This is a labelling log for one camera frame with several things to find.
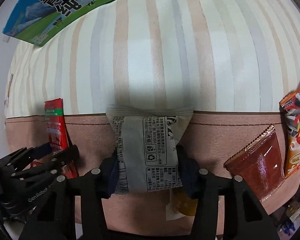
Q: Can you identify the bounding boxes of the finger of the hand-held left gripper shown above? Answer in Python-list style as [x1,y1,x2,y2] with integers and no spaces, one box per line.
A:
[0,144,53,172]
[11,145,80,183]

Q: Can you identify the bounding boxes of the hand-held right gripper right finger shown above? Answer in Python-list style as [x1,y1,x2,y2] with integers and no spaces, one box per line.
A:
[177,146,280,240]

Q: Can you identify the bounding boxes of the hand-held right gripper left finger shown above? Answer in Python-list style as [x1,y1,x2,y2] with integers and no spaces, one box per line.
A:
[19,153,120,240]

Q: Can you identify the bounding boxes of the long red snack packet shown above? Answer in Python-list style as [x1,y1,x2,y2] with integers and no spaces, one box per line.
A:
[44,98,78,178]

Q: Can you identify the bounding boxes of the grey white snack packet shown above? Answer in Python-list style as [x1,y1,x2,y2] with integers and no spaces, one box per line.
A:
[106,104,194,195]

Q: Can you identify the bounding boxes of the blue printed cardboard box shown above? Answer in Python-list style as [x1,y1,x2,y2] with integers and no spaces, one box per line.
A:
[2,0,226,47]

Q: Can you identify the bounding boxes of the clear packet with yellow egg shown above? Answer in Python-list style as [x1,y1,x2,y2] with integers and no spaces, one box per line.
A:
[166,187,198,221]

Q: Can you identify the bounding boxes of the dark red snack packet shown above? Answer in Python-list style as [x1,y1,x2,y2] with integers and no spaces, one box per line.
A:
[224,131,287,202]

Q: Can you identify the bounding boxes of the striped pink cat blanket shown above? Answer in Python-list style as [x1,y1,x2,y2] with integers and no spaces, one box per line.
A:
[4,0,300,239]

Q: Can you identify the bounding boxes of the orange panda snack packet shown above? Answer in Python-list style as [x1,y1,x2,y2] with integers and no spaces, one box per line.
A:
[279,89,300,178]

